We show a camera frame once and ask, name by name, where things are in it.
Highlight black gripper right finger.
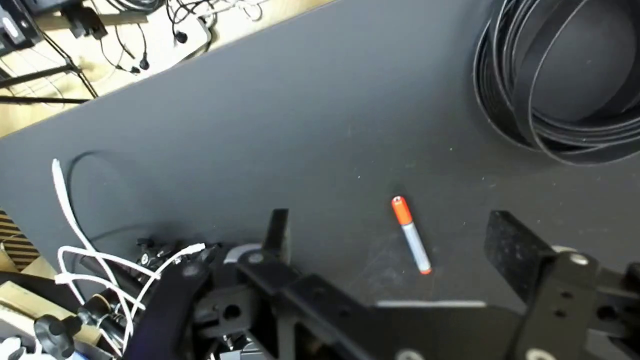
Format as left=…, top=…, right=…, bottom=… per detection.
left=484, top=209, right=640, bottom=360

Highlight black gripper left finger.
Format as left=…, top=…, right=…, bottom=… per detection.
left=226, top=206, right=402, bottom=360

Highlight orange capped white marker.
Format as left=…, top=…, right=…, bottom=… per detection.
left=391, top=194, right=435, bottom=277

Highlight black knob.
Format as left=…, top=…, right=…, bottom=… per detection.
left=34, top=312, right=84, bottom=360

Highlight ribbed wooden block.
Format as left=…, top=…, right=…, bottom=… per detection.
left=0, top=207, right=44, bottom=271

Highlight black tripod stand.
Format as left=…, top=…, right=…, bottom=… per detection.
left=0, top=0, right=105, bottom=105

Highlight coiled black strap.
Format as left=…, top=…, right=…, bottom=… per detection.
left=470, top=0, right=640, bottom=167

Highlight white cable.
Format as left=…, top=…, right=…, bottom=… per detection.
left=50, top=155, right=209, bottom=355

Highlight black cables on floor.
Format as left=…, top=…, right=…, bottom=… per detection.
left=99, top=0, right=222, bottom=76

